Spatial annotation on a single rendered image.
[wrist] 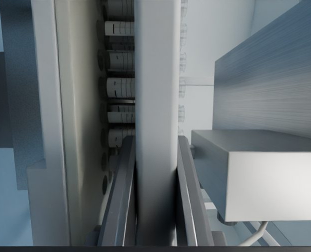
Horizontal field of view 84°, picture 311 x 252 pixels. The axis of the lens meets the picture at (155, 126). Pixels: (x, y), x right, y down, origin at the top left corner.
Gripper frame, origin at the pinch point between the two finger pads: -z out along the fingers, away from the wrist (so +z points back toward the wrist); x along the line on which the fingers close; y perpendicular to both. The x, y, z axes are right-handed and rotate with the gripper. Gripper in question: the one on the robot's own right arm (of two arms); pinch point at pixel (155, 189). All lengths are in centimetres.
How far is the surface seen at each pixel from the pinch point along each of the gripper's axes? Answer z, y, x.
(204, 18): -379, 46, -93
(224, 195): -7.8, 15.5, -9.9
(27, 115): -16.4, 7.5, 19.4
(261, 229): -5.4, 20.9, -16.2
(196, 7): -387, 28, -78
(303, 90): -26.2, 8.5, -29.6
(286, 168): -9.9, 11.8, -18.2
